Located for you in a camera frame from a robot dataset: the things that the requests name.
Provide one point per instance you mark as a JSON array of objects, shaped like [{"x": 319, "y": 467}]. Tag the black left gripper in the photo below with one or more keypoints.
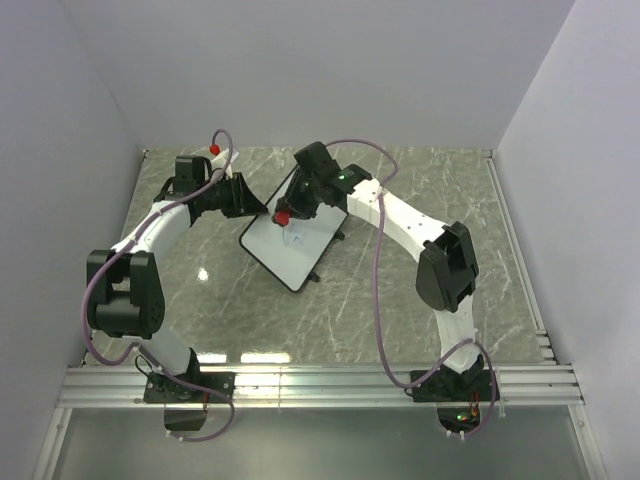
[{"x": 243, "y": 202}]

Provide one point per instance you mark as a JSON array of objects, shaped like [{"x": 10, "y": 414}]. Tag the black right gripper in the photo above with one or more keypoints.
[{"x": 290, "y": 201}]

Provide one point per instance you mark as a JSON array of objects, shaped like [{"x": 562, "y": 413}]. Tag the red bone-shaped eraser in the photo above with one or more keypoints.
[{"x": 281, "y": 218}]

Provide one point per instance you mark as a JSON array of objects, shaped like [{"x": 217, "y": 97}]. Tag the small white whiteboard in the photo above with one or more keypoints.
[{"x": 291, "y": 253}]

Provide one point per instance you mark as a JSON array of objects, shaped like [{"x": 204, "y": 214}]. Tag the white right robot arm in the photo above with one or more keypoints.
[{"x": 447, "y": 266}]

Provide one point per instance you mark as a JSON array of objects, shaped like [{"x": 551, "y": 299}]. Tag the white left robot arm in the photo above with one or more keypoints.
[{"x": 124, "y": 296}]

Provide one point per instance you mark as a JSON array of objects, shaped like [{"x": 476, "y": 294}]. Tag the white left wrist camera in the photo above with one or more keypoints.
[{"x": 223, "y": 160}]

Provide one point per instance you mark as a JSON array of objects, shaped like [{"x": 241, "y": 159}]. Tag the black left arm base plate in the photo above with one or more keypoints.
[{"x": 162, "y": 390}]

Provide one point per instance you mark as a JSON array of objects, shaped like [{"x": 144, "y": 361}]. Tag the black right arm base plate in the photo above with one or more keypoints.
[{"x": 447, "y": 386}]

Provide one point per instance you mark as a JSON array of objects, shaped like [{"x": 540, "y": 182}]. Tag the aluminium mounting rail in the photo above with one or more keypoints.
[{"x": 315, "y": 386}]

